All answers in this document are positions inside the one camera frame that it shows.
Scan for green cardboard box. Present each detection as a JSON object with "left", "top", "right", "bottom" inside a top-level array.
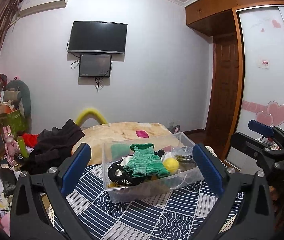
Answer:
[{"left": 0, "top": 109, "right": 29, "bottom": 138}]

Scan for clear plastic storage bin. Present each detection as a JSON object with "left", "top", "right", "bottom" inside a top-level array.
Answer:
[{"left": 102, "top": 132, "right": 204, "bottom": 203}]

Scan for small wall monitor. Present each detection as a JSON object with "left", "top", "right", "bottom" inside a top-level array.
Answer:
[{"left": 79, "top": 54, "right": 112, "bottom": 78}]

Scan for green knitted doll clothes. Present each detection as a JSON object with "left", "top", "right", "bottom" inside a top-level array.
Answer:
[{"left": 124, "top": 144, "right": 170, "bottom": 178}]

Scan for yellow foam arch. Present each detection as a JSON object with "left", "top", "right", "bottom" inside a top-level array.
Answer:
[{"left": 75, "top": 108, "right": 108, "bottom": 127}]

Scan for white air conditioner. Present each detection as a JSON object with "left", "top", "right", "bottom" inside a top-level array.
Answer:
[{"left": 20, "top": 0, "right": 68, "bottom": 17}]

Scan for silver scrubber in bag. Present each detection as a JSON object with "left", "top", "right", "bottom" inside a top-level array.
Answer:
[{"left": 171, "top": 146, "right": 195, "bottom": 164}]

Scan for beige bed blanket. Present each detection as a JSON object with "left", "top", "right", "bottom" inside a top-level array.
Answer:
[{"left": 71, "top": 122, "right": 171, "bottom": 165}]

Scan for wooden door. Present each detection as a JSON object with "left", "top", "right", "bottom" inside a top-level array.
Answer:
[{"left": 204, "top": 9, "right": 239, "bottom": 160}]

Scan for grey green neck pillow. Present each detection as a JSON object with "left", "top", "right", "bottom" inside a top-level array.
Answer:
[{"left": 7, "top": 80, "right": 31, "bottom": 118}]

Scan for large wall television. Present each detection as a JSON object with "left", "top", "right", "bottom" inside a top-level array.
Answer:
[{"left": 68, "top": 21, "right": 128, "bottom": 54}]

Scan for wooden overhead cabinet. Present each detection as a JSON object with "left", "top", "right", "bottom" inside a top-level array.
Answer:
[{"left": 185, "top": 0, "right": 284, "bottom": 37}]

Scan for pink rabbit toy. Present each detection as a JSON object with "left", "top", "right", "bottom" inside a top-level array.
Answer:
[{"left": 3, "top": 126, "right": 19, "bottom": 166}]

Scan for blue white patterned tablecloth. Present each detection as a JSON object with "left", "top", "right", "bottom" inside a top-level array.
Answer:
[{"left": 47, "top": 144, "right": 245, "bottom": 240}]

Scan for grey backpack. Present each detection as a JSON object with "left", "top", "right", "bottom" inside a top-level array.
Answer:
[{"left": 168, "top": 125, "right": 181, "bottom": 134}]

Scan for white wardrobe sliding door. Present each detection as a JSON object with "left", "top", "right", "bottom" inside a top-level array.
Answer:
[{"left": 236, "top": 5, "right": 284, "bottom": 138}]

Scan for black clothing pile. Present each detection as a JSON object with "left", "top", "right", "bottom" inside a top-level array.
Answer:
[{"left": 20, "top": 119, "right": 85, "bottom": 175}]

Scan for yellow felt ball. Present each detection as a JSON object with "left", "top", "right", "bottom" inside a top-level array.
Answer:
[{"left": 163, "top": 158, "right": 179, "bottom": 174}]

